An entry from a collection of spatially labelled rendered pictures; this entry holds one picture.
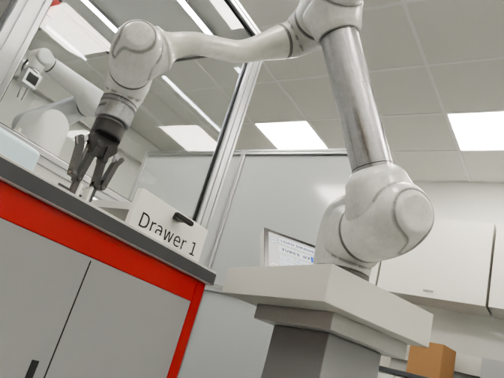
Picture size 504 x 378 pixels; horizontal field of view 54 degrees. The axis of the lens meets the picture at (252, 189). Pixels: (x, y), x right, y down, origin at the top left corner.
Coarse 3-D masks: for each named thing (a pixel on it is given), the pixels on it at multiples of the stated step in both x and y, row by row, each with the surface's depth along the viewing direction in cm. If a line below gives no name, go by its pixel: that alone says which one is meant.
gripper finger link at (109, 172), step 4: (120, 160) 122; (112, 164) 121; (116, 164) 121; (120, 164) 122; (108, 168) 122; (112, 168) 120; (116, 168) 121; (108, 172) 120; (112, 172) 120; (104, 176) 120; (108, 176) 119; (104, 180) 119; (108, 180) 119; (100, 184) 120; (104, 184) 119; (100, 188) 118; (104, 188) 118
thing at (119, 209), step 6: (96, 204) 131; (102, 204) 129; (108, 204) 128; (114, 204) 127; (120, 204) 126; (126, 204) 125; (108, 210) 127; (114, 210) 125; (120, 210) 124; (126, 210) 123; (120, 216) 123; (126, 216) 122
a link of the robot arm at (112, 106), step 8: (104, 96) 120; (112, 96) 119; (104, 104) 119; (112, 104) 119; (120, 104) 119; (128, 104) 120; (96, 112) 120; (104, 112) 118; (112, 112) 118; (120, 112) 119; (128, 112) 121; (120, 120) 119; (128, 120) 121; (128, 128) 123
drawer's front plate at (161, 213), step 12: (144, 192) 122; (132, 204) 120; (144, 204) 122; (156, 204) 125; (168, 204) 129; (132, 216) 119; (144, 216) 122; (156, 216) 126; (168, 216) 129; (144, 228) 122; (156, 228) 126; (168, 228) 129; (180, 228) 133; (192, 228) 137; (204, 228) 142; (180, 240) 133; (192, 240) 138; (204, 240) 142; (180, 252) 134
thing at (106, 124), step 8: (96, 120) 119; (104, 120) 118; (112, 120) 118; (96, 128) 117; (104, 128) 117; (112, 128) 118; (120, 128) 120; (88, 136) 117; (96, 136) 118; (104, 136) 119; (112, 136) 119; (120, 136) 120; (88, 144) 117; (104, 144) 119; (112, 144) 121; (112, 152) 121
